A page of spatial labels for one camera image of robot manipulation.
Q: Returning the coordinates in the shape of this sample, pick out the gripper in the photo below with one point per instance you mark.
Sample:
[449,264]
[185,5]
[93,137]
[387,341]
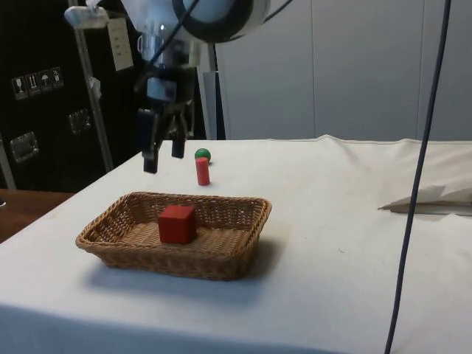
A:
[166,88]

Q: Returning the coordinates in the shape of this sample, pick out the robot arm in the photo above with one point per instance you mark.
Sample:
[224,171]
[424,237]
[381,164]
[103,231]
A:
[221,18]

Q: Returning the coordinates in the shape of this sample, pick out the red cylinder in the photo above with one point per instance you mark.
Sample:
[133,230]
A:
[203,173]

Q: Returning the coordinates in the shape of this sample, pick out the wicker basket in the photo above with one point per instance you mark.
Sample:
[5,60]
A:
[173,262]

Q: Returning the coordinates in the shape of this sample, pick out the green ball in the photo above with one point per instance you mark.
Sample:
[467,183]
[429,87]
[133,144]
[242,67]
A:
[202,152]

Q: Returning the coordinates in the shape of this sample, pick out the red cube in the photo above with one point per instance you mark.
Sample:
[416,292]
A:
[176,226]

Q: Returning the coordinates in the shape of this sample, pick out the black cabinet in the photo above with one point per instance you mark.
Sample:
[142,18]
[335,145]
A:
[44,48]

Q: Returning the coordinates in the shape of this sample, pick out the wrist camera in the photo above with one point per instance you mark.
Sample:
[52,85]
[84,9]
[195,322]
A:
[85,16]

